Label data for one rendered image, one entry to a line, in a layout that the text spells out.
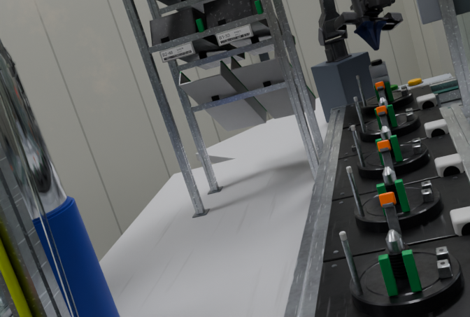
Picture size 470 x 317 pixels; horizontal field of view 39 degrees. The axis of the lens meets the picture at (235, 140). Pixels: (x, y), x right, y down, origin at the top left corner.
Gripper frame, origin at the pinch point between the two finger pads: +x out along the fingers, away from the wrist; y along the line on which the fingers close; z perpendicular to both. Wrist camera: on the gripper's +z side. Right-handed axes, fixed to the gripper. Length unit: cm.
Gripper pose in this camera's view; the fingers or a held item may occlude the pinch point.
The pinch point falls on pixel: (373, 38)
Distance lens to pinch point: 180.4
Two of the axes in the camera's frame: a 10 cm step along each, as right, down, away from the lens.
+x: 2.0, 9.3, -3.0
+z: 3.5, -3.5, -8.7
